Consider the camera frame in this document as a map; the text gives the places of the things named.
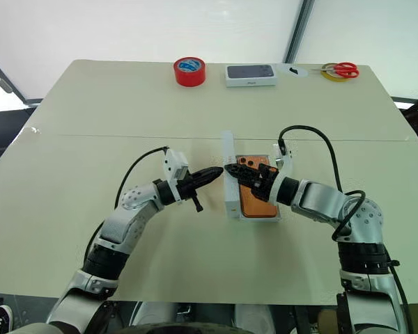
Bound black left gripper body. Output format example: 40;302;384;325
176;173;204;214

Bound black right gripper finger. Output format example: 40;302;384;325
234;175;263;195
223;164;261;181

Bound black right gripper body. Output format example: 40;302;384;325
250;163;279;203

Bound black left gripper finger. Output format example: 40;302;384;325
191;166;225;182
194;170;224;191

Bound orange smartphone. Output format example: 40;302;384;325
235;154;279;218

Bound white rectangular block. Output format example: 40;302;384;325
221;130;242;220

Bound white phone box base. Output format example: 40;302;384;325
235;152;283;223

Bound closed white phone box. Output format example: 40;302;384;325
225;63;278;88

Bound red tape roll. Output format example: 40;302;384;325
173;56;207;88

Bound yellow tape roll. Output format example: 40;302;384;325
320;63;351;82

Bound dark tent pole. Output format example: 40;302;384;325
284;0;316;64

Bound black and white sneaker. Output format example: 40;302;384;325
0;305;14;334

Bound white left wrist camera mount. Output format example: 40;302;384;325
161;147;189;203

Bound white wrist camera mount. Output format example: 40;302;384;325
161;147;189;203
268;142;295;203

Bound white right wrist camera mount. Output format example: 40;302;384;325
268;142;295;203

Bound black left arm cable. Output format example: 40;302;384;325
83;145;169;260

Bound red handled scissors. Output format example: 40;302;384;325
311;62;360;79

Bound dark window frame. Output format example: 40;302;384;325
0;50;43;113

